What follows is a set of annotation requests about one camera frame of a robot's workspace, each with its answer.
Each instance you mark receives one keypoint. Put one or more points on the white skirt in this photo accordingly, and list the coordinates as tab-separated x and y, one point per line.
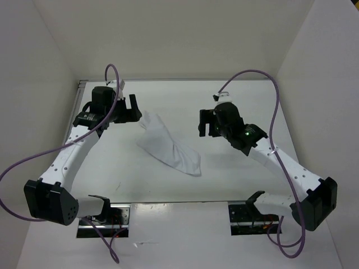
158	142

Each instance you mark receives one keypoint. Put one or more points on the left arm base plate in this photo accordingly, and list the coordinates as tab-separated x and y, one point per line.
116	224

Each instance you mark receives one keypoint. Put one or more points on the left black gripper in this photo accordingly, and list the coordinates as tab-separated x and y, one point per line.
129	115

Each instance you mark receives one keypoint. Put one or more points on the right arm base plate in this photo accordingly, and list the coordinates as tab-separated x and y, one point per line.
242	223

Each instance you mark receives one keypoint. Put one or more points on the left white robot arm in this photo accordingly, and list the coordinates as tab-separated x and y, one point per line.
49	198

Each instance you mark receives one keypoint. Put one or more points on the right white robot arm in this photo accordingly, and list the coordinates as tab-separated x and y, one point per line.
314	198

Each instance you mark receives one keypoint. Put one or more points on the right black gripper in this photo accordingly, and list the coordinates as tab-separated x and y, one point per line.
204	116

